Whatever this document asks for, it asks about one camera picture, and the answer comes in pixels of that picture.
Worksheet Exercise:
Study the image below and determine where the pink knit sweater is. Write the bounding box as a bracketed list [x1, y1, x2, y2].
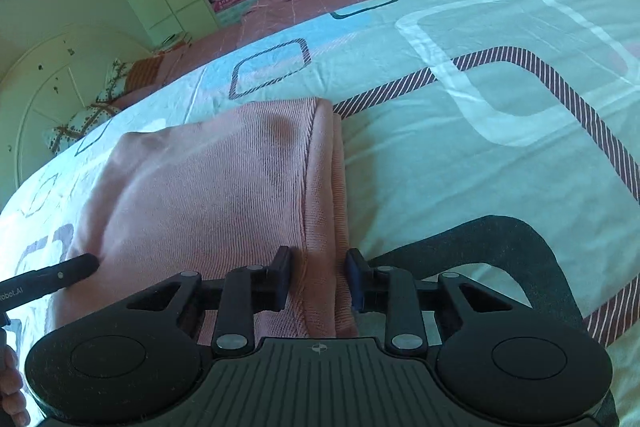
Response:
[47, 98, 362, 344]

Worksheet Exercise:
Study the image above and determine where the patterned white pillow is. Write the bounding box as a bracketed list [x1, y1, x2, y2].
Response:
[44, 103, 122, 154]
[95, 59, 137, 108]

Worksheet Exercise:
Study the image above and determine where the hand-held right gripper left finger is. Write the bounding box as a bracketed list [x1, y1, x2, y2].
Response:
[127, 246, 293, 357]

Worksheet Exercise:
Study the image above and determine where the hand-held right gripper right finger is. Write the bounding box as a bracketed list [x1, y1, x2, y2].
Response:
[345, 248, 501, 354]

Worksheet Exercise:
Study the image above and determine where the patterned white bed sheet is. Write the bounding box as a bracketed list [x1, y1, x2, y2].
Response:
[0, 0, 640, 427]

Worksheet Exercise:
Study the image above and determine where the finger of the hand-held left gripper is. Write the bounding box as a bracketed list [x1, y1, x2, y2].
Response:
[0, 254, 100, 315]

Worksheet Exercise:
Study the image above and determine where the white round headboard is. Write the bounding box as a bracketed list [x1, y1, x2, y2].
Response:
[0, 23, 151, 194]

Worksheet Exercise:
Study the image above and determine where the person's left hand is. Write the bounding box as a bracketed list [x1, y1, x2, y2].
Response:
[0, 345, 32, 427]

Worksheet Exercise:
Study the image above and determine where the orange striped pillow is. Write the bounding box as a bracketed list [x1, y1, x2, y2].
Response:
[125, 54, 167, 94]

